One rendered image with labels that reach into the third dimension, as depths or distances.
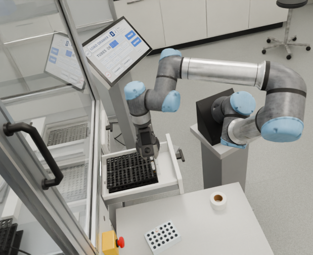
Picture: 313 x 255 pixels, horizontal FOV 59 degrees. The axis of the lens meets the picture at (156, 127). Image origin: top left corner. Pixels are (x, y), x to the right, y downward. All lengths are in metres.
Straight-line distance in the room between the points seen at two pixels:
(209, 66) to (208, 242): 0.67
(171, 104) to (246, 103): 0.49
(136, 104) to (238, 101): 0.52
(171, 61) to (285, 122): 0.41
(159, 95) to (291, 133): 0.42
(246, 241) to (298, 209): 1.09
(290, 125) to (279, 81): 0.14
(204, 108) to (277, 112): 0.64
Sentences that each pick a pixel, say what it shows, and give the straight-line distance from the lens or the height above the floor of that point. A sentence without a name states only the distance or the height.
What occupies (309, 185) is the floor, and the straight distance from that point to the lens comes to 2.39.
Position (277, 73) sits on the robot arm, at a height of 1.35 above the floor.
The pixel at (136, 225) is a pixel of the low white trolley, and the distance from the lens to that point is 1.25.
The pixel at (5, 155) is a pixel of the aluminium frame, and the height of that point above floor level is 1.51.
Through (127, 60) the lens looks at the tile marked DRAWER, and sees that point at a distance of 1.89.
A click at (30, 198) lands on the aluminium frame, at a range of 0.66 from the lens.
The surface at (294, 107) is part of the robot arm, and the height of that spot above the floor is 1.28.
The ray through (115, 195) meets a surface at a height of 0.89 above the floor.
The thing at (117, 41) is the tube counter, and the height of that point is 1.11.
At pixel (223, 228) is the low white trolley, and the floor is 0.76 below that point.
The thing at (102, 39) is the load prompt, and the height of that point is 1.16.
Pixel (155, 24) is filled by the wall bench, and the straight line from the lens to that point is 4.01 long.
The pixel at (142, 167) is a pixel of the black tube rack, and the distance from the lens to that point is 1.25.
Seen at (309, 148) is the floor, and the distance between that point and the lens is 2.66.
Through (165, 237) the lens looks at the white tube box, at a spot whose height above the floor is 0.77.
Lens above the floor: 1.82
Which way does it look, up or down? 40 degrees down
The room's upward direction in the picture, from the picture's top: 12 degrees counter-clockwise
